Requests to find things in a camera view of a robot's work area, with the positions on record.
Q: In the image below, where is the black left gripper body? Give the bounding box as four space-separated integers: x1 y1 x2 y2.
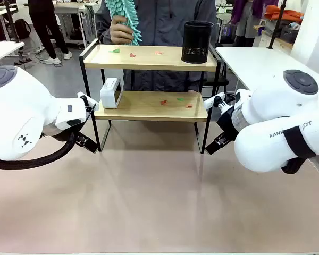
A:
41 121 85 144

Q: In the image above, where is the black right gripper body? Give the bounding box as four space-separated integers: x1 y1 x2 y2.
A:
216 106 241 141

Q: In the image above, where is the white digital clock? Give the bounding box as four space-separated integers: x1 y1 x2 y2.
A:
99 77 123 109

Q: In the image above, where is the black mesh pen holder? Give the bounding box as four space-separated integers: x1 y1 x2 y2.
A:
181 21 214 64

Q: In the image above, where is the teal chenille duster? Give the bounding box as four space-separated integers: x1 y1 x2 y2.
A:
105 0 142 47

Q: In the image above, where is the wooden two-tier metal shelf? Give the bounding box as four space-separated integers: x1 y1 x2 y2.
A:
79 38 225 155

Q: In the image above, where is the person's right hand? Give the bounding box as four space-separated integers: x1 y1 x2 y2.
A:
109 15 135 46

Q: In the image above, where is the black folding chair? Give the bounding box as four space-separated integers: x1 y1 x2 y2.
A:
202 47 230 98

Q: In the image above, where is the large white side table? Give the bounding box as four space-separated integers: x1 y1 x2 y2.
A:
215 46 319 92

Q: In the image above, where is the small white side table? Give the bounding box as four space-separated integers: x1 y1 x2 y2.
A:
0 41 26 66

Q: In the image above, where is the background person purple jacket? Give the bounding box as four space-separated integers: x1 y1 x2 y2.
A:
231 0 279 48

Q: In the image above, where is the black storage crate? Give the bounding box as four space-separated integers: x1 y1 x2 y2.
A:
279 23 300 44

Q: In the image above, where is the background person in black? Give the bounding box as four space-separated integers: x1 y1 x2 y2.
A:
27 0 73 65

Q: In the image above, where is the black backpack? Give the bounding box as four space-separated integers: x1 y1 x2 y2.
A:
14 19 32 40

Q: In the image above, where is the person's grey jacket torso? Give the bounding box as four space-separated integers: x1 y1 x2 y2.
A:
95 0 219 93

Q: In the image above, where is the orange cloth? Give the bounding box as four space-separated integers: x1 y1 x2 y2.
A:
263 5 304 24

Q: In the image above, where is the white background desk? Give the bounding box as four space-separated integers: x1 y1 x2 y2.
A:
54 0 99 50

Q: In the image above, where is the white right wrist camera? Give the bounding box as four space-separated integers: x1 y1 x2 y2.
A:
204 91 237 109

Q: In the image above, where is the black sleeved arm cable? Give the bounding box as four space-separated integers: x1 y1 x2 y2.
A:
0 129 78 171

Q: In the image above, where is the black arm strap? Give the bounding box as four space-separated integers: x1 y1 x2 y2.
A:
281 126 318 175

